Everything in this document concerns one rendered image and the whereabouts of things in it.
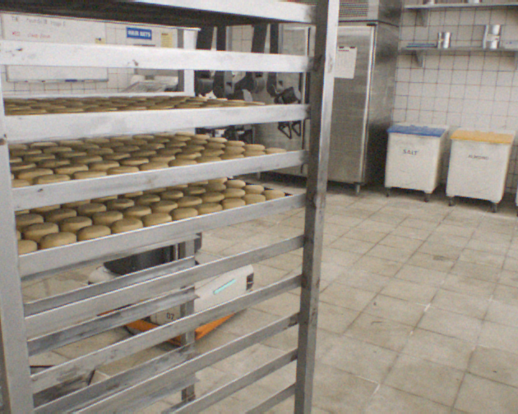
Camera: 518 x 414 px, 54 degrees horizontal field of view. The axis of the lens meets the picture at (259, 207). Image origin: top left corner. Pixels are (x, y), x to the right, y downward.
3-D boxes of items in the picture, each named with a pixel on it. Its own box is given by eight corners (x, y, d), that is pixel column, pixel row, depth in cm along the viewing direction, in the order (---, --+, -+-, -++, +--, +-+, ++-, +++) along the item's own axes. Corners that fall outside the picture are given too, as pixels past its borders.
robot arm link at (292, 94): (275, 86, 246) (265, 86, 238) (294, 75, 239) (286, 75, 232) (284, 109, 246) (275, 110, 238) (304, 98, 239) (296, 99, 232)
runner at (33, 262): (304, 201, 110) (305, 188, 109) (314, 204, 108) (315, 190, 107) (-18, 278, 67) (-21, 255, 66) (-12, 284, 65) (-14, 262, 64)
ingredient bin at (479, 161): (441, 206, 518) (450, 131, 497) (451, 194, 571) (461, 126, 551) (498, 215, 492) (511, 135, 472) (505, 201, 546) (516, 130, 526)
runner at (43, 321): (302, 241, 112) (302, 227, 111) (312, 244, 110) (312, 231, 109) (-11, 338, 69) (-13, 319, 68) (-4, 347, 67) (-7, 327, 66)
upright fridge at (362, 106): (384, 185, 609) (402, 1, 555) (358, 200, 534) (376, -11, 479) (281, 170, 677) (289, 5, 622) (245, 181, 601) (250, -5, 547)
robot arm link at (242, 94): (224, 88, 210) (212, 88, 202) (247, 76, 203) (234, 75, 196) (234, 115, 210) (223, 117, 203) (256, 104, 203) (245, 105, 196)
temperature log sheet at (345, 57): (354, 78, 512) (357, 46, 504) (353, 78, 510) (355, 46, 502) (334, 77, 523) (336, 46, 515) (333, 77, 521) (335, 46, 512)
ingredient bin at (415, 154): (379, 197, 548) (386, 126, 528) (394, 186, 602) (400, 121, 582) (431, 204, 524) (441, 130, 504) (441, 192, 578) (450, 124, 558)
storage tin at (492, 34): (500, 48, 515) (503, 25, 509) (498, 48, 500) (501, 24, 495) (481, 48, 524) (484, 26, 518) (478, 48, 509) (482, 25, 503)
